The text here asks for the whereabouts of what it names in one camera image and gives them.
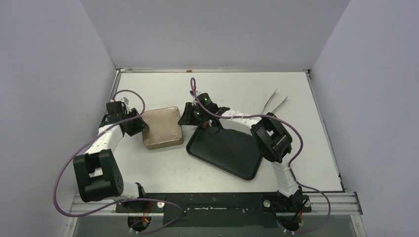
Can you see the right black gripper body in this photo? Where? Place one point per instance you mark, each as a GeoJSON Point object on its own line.
{"type": "Point", "coordinates": [188, 115]}

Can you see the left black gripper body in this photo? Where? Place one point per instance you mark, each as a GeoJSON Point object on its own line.
{"type": "Point", "coordinates": [131, 114]}

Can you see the brown box lid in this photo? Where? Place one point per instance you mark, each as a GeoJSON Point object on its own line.
{"type": "Point", "coordinates": [163, 124]}

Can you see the metal tongs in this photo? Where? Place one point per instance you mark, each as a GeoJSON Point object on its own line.
{"type": "Point", "coordinates": [274, 102]}

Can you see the gold chocolate box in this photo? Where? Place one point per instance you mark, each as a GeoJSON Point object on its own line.
{"type": "Point", "coordinates": [153, 145]}

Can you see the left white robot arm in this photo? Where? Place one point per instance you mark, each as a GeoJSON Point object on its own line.
{"type": "Point", "coordinates": [97, 173]}

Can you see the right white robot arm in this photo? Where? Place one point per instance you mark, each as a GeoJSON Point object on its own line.
{"type": "Point", "coordinates": [272, 139]}

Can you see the black plastic tray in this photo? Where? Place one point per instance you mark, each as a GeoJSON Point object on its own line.
{"type": "Point", "coordinates": [229, 150]}

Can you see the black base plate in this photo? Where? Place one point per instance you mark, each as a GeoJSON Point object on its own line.
{"type": "Point", "coordinates": [221, 209]}

